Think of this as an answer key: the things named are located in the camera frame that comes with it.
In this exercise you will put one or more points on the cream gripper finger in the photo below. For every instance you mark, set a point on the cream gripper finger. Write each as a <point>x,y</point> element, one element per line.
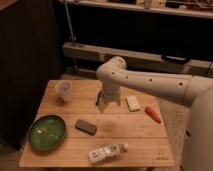
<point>102,105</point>
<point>118,101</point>

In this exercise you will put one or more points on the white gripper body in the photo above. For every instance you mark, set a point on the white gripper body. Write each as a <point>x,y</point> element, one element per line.
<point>110,92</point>

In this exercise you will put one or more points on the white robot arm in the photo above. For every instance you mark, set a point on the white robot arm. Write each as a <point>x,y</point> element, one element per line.
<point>194,92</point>

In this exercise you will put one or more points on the blue sponge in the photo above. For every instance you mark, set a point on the blue sponge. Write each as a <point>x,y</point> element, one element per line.
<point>98,98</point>

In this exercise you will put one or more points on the white sponge block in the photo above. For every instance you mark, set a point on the white sponge block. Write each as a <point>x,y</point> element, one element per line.
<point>133,103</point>

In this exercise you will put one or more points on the grey rectangular block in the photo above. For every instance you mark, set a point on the grey rectangular block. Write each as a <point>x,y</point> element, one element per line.
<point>86,127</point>

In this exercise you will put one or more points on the orange carrot toy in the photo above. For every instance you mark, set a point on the orange carrot toy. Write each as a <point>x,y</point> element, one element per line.
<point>153,114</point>

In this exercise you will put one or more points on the white lower shelf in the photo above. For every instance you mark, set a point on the white lower shelf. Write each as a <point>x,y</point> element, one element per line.
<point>137,59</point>

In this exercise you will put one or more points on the white shelf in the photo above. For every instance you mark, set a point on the white shelf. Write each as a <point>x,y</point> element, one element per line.
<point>138,8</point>
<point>137,59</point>

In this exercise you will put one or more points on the clear plastic cup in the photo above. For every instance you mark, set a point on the clear plastic cup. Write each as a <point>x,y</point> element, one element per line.
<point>63,89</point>

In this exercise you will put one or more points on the wooden table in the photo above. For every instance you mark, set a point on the wooden table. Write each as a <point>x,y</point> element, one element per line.
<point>148,141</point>

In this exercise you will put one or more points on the clear plastic bottle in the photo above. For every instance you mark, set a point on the clear plastic bottle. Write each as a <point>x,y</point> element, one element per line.
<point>107,152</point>

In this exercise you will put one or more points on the metal shelf pole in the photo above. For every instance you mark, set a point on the metal shelf pole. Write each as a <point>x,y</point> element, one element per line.
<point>72,37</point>

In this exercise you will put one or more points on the green ceramic bowl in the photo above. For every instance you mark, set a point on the green ceramic bowl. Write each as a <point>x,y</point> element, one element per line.
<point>46,133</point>

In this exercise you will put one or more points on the white upper shelf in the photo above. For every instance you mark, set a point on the white upper shelf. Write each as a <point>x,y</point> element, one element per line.
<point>138,8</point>

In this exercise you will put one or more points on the black handle object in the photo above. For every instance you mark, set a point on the black handle object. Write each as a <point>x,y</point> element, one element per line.
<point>177,60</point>

